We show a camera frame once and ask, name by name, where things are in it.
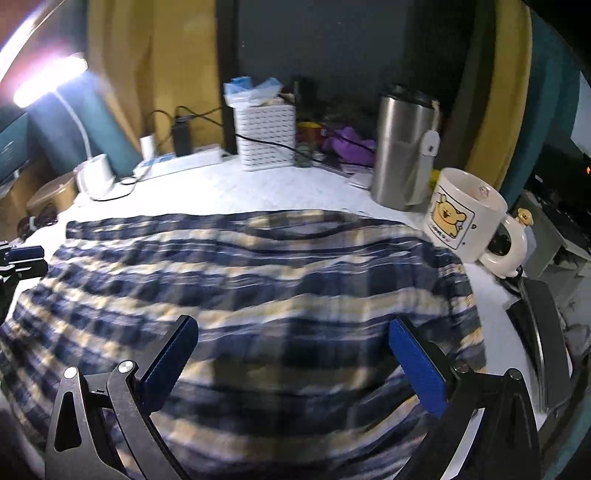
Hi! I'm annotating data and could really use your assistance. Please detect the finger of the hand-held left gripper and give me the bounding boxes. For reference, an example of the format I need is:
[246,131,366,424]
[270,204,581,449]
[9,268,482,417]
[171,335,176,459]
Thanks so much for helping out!
[0,244,45,265]
[0,259,48,289]

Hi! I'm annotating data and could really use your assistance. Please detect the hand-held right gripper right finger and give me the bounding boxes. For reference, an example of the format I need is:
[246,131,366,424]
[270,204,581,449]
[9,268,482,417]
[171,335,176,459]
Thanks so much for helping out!
[388,318,541,480]

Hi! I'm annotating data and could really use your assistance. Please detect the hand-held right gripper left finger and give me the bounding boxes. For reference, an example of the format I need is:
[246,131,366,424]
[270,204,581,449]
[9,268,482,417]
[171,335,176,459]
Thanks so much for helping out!
[44,315,200,480]

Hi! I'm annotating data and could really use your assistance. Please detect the blue plaid shirt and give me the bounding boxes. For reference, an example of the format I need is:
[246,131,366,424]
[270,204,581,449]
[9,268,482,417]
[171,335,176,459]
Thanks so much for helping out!
[0,210,488,480]

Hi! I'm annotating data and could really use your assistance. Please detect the cardboard box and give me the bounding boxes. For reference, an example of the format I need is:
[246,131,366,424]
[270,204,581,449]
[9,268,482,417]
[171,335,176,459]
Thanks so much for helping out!
[0,159,51,220]

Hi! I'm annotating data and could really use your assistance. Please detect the white desk lamp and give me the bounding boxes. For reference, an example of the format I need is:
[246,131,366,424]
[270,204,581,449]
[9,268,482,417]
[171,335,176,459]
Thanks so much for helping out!
[11,53,118,200]

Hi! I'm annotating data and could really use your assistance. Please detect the tablet with dark screen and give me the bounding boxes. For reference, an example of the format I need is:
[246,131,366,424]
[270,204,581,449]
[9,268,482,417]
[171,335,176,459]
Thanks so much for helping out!
[0,113,31,185]

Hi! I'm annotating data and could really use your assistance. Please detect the black smartphone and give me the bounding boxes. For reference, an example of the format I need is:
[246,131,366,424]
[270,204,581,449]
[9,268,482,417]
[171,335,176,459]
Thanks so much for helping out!
[505,277,578,411]

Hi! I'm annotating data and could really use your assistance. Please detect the teal curtain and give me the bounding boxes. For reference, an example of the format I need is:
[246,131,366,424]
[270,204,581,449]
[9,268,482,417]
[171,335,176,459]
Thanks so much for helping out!
[28,74,144,178]
[501,9,583,204]

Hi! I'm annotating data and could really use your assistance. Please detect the cream cartoon bear mug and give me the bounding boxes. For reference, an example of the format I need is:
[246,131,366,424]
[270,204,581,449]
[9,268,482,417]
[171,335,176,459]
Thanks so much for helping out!
[425,167,529,278]

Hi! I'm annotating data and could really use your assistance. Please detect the grey computer desk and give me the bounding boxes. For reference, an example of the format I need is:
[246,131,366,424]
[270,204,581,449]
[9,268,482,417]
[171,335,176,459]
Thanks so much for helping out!
[522,189,591,282]

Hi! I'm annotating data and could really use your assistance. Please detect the white power strip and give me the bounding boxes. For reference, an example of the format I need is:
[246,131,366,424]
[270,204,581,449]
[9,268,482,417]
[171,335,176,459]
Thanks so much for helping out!
[134,144,222,178]

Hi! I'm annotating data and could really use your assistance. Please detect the black charger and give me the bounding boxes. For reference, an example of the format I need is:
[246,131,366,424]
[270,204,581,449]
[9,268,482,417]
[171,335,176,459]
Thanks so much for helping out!
[173,116,192,157]

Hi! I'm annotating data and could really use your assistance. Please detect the stainless steel tumbler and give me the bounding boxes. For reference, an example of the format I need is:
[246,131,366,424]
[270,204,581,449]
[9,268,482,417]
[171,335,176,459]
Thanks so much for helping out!
[372,83,441,212]

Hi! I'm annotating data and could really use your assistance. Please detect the white perforated basket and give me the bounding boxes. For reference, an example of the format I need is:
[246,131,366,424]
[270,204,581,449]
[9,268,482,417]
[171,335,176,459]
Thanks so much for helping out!
[233,104,297,172]

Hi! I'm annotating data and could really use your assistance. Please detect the purple cloth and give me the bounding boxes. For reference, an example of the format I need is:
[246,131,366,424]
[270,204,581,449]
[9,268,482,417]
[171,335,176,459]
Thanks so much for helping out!
[323,127,377,167]

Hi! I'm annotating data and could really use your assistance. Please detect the yellow curtain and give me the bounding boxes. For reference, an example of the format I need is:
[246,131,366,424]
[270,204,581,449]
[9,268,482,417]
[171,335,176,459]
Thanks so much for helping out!
[464,0,534,195]
[85,0,232,153]

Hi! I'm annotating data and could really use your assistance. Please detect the black monitor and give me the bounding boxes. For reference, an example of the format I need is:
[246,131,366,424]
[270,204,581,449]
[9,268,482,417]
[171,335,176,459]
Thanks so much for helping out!
[526,143,591,195]

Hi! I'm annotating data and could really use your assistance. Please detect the small red yellow container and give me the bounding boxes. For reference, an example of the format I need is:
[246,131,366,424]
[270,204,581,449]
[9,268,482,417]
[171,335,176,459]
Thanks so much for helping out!
[298,121,324,145]

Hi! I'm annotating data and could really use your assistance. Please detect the blue plastic packet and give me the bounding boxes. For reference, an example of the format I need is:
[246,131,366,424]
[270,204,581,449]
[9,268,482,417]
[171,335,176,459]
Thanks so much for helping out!
[224,76,283,108]

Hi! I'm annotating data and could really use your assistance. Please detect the black coiled cable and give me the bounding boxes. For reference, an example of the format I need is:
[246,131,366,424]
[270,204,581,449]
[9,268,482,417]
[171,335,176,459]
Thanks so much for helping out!
[18,205,61,232]

